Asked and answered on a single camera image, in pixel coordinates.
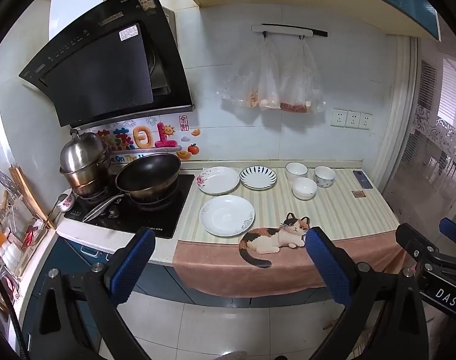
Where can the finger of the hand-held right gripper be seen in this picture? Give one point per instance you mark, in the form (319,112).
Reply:
(454,230)
(415,242)

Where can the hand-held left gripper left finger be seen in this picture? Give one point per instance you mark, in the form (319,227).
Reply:
(134,262)

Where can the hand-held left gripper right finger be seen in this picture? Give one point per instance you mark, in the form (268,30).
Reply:
(325,266)

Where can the white bowl blue rim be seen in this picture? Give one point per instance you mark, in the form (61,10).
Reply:
(304,188)
(296,170)

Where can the striped cat print mat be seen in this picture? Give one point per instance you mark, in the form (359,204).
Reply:
(336,217)

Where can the black gas stove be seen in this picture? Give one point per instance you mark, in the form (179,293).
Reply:
(157,217)

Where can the square brown coaster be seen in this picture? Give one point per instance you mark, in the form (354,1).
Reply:
(358,194)

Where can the blue smartphone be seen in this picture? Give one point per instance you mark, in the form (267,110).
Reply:
(362,179)

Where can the sliding glass door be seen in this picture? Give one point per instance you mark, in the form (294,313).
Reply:
(422,150)

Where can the floral white bowl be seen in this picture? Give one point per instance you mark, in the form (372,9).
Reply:
(324,177)

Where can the black wok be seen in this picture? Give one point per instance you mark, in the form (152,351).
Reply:
(149,174)

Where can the small floral bowl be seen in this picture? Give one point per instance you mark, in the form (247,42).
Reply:
(67,202)

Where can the metal spoon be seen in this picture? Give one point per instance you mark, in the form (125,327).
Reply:
(55,210)

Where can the plain white plate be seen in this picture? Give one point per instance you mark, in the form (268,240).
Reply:
(226,216)

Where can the blue striped plate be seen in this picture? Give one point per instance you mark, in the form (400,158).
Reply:
(258,178)

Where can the metal dish rack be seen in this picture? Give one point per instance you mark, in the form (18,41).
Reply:
(22,247)

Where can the steel steamer pot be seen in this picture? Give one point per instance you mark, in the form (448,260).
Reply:
(84,157)

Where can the floral white plate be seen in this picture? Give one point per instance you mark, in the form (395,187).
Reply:
(217,180)

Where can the wooden cutting board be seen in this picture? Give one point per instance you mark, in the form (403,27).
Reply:
(31,198)

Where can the metal skimmer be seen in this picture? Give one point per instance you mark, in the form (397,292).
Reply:
(3,178)

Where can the clear plastic bag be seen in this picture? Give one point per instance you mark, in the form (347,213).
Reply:
(243,86)
(270,90)
(301,86)

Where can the black range hood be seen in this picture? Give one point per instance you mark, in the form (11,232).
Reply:
(100,75)

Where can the colourful wall sticker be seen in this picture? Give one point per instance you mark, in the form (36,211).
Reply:
(145,137)

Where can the white wall socket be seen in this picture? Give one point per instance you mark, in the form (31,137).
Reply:
(365,121)
(352,119)
(339,117)

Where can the white wall hook rail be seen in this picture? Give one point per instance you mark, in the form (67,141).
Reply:
(288,29)

